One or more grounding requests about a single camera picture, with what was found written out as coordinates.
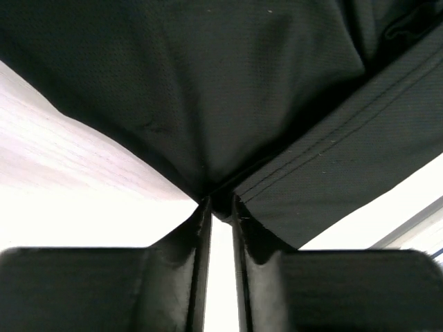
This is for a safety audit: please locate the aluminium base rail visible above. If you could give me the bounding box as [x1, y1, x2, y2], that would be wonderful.
[370, 197, 442, 264]

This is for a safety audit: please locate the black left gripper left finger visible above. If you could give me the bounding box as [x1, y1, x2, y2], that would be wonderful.
[134, 195, 213, 332]

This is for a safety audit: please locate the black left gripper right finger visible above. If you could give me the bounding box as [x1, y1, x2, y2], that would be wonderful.
[230, 194, 298, 332]

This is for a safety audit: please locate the black t-shirt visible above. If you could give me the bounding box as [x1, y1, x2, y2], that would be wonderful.
[1, 1, 442, 248]

